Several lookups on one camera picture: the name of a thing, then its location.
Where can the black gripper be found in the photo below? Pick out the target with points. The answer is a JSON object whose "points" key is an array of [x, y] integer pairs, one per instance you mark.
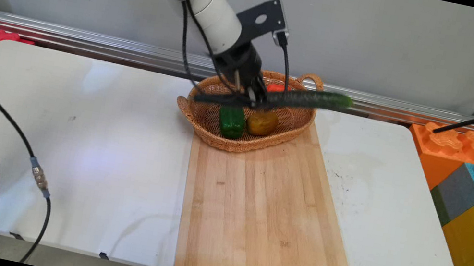
{"points": [[240, 61]]}

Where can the long green cucumber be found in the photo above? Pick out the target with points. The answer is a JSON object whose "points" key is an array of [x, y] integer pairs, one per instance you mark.
{"points": [[306, 98]]}

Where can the red tomato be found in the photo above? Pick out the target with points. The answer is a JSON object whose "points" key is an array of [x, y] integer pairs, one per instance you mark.
{"points": [[275, 88]]}

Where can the yellow-brown potato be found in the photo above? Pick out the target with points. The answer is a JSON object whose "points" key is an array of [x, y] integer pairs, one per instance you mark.
{"points": [[262, 123]]}

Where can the green bell pepper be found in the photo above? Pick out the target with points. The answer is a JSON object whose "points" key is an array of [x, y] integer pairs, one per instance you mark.
{"points": [[231, 123]]}

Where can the woven wicker basket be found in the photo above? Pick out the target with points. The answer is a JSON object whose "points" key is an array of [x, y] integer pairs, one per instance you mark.
{"points": [[216, 141]]}

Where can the wooden cutting board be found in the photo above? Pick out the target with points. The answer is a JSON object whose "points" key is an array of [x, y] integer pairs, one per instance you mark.
{"points": [[261, 215]]}

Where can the orange foam block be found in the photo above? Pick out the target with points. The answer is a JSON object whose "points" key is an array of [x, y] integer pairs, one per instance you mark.
{"points": [[438, 154]]}

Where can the grey foam block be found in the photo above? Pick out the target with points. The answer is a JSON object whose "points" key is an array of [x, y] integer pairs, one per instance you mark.
{"points": [[457, 196]]}

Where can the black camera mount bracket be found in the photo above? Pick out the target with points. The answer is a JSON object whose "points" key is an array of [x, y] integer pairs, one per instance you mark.
{"points": [[262, 16]]}

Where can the aluminium frame rail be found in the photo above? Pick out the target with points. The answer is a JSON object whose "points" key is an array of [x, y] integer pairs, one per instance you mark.
{"points": [[111, 45]]}

